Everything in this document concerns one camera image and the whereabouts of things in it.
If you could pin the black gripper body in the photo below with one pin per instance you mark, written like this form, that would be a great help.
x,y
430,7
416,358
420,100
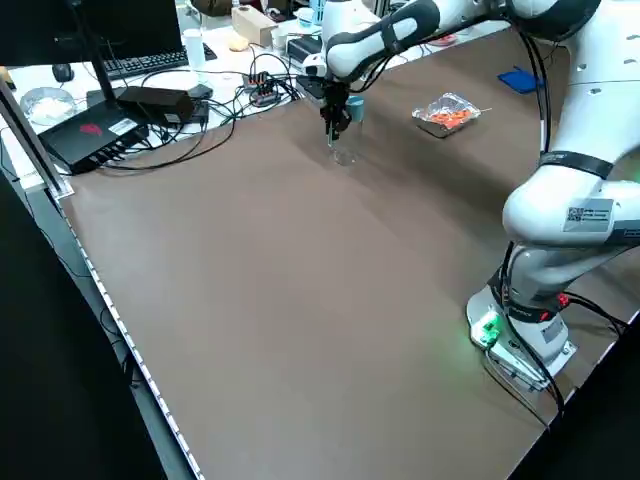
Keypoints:
x,y
335,95

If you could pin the clear seasoning bottle teal lid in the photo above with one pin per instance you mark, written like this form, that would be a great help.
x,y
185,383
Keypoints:
x,y
357,107

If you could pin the rectangular aluminum foil pan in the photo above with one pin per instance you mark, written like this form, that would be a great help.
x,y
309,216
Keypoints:
x,y
435,127

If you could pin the blue dishcloth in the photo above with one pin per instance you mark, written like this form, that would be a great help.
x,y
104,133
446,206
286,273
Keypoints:
x,y
520,80

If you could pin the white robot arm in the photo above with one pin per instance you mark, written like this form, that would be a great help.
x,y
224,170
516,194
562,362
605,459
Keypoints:
x,y
550,225

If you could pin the black ribbed box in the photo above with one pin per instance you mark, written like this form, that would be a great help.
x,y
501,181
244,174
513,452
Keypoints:
x,y
305,50

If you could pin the silver hub orange plugs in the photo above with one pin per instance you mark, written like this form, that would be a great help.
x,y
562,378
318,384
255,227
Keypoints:
x,y
260,90

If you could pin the small white cup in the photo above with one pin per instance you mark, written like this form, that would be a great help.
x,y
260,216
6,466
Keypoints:
x,y
281,40

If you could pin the orange shrimp skewer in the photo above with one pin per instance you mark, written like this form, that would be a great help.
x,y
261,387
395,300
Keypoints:
x,y
445,119

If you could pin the pink plate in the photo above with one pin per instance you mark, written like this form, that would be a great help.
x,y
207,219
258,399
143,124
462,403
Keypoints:
x,y
442,42

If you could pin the small black adapter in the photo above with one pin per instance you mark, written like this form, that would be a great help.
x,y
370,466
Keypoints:
x,y
200,91
200,112

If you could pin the white cylinder cup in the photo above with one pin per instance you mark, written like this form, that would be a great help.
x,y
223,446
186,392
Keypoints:
x,y
194,50

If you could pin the black power brick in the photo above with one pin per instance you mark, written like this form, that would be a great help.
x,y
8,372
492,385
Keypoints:
x,y
155,102

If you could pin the black keyboard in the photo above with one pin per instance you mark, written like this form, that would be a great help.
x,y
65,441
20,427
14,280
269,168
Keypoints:
x,y
145,62

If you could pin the black monitor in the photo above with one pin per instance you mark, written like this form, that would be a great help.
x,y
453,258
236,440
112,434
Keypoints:
x,y
125,25

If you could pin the black monitor stand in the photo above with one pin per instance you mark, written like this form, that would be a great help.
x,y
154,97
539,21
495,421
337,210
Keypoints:
x,y
100,70

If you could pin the flat black box red logo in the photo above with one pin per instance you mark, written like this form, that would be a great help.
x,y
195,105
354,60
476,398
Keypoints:
x,y
85,140

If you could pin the black mouse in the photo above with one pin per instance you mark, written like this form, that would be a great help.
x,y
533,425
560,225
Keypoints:
x,y
63,73

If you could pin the clear glass bowl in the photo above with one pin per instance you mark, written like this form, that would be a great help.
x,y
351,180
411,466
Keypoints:
x,y
47,106

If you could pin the aluminium profile post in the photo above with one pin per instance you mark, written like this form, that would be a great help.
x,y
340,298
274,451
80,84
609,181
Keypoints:
x,y
35,145

